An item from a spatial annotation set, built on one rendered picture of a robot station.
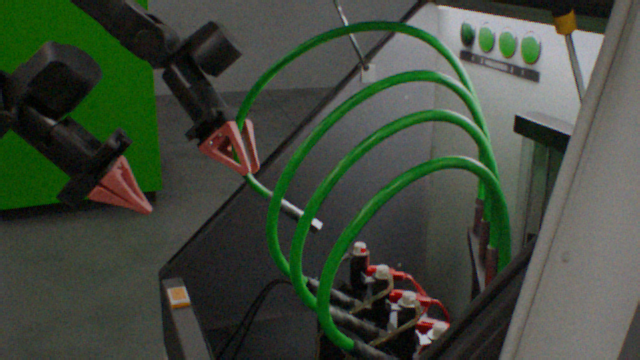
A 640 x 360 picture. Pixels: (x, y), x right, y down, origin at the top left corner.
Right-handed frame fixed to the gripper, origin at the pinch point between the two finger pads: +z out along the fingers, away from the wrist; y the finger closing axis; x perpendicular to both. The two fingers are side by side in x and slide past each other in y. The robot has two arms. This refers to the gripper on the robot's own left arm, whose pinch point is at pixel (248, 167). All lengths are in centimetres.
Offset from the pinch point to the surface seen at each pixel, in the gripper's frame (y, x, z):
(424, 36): 4.3, -32.1, 1.4
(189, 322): -0.5, 24.3, 12.9
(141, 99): 246, 146, -134
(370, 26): 1.6, -27.4, -4.1
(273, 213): -17.3, -7.3, 10.7
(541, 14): 8.3, -45.8, 9.0
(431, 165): -22.6, -27.9, 18.3
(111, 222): 227, 197, -85
